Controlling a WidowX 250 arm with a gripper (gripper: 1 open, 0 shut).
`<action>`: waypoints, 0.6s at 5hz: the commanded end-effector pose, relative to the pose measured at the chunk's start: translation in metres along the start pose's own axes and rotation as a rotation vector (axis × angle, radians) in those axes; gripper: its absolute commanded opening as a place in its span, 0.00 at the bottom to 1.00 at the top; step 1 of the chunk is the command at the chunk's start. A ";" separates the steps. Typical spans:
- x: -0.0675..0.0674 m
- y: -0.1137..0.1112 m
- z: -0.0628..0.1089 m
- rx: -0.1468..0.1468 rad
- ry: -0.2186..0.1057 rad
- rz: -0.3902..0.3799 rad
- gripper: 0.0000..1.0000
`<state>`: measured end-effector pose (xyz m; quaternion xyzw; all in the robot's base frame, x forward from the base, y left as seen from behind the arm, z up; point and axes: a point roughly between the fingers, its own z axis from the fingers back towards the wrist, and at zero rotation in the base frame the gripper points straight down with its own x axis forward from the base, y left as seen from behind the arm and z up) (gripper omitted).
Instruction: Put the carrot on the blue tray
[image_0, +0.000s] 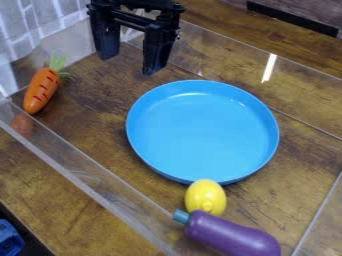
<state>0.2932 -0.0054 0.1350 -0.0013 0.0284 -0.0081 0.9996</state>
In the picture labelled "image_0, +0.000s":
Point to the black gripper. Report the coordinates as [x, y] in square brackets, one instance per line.
[154, 16]

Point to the orange toy carrot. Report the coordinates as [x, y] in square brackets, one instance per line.
[45, 84]

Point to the blue round tray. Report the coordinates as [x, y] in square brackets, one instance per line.
[198, 129]

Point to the black bar in background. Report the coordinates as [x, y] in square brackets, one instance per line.
[293, 19]

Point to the yellow toy lemon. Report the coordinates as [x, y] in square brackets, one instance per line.
[206, 196]

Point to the purple toy eggplant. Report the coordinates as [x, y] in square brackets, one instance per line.
[231, 238]

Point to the blue object at corner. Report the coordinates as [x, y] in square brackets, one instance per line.
[11, 240]

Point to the clear acrylic enclosure wall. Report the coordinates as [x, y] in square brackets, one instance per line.
[77, 186]

